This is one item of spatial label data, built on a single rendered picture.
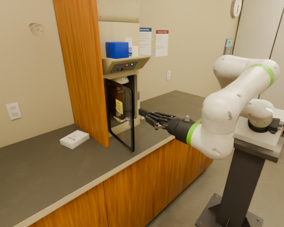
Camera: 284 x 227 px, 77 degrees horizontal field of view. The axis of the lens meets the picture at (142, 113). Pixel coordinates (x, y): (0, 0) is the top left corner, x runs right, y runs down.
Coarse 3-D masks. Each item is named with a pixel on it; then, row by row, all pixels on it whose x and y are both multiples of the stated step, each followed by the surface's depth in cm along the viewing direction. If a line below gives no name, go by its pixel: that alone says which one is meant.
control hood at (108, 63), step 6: (138, 54) 124; (144, 54) 124; (102, 60) 108; (108, 60) 103; (114, 60) 102; (120, 60) 105; (126, 60) 108; (132, 60) 112; (138, 60) 116; (144, 60) 121; (102, 66) 109; (108, 66) 105; (138, 66) 124; (108, 72) 110
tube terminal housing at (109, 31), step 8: (104, 24) 103; (112, 24) 107; (120, 24) 110; (128, 24) 114; (136, 24) 118; (104, 32) 105; (112, 32) 108; (120, 32) 112; (128, 32) 116; (136, 32) 120; (104, 40) 106; (112, 40) 110; (120, 40) 114; (136, 40) 122; (104, 48) 108; (104, 56) 109; (120, 72) 121; (128, 72) 126; (136, 72) 131; (136, 80) 137; (136, 88) 140; (136, 96) 142; (136, 104) 145; (136, 112) 148; (136, 120) 147
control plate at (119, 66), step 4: (116, 64) 106; (120, 64) 109; (124, 64) 111; (128, 64) 114; (112, 68) 108; (116, 68) 111; (120, 68) 113; (124, 68) 116; (132, 68) 122; (112, 72) 112; (116, 72) 115
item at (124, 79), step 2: (126, 76) 131; (114, 78) 126; (116, 78) 126; (118, 78) 126; (120, 78) 127; (122, 78) 127; (124, 78) 128; (126, 78) 130; (112, 80) 126; (114, 80) 126; (116, 80) 126; (118, 80) 126; (120, 80) 126; (122, 80) 127; (124, 80) 128; (126, 80) 130; (128, 80) 134; (118, 82) 126; (120, 82) 126; (122, 82) 127; (124, 82) 128; (126, 82) 129
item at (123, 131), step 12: (108, 84) 110; (120, 84) 98; (108, 96) 115; (120, 96) 101; (132, 96) 92; (132, 108) 94; (132, 120) 97; (120, 132) 113; (132, 132) 101; (132, 144) 104
